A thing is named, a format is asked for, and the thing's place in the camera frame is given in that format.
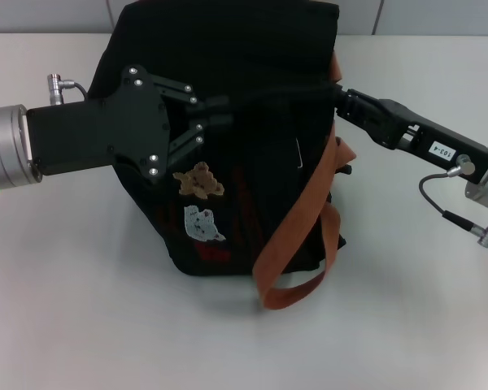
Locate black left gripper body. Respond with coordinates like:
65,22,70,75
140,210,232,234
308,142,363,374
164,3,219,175
26,64,172,187

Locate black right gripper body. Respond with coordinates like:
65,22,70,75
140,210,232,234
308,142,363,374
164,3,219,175
367,98,488,184

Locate black food bag orange straps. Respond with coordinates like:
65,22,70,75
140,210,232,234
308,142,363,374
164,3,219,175
87,0,357,312

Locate right gripper connector cable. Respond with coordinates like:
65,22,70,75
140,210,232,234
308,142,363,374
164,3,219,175
417,154,488,249

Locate gripper connector cable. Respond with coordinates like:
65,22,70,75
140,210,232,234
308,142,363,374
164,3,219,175
417,154,488,249
46,73,89,106

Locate left gripper connector cable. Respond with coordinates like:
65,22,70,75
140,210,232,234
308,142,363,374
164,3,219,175
46,73,89,106

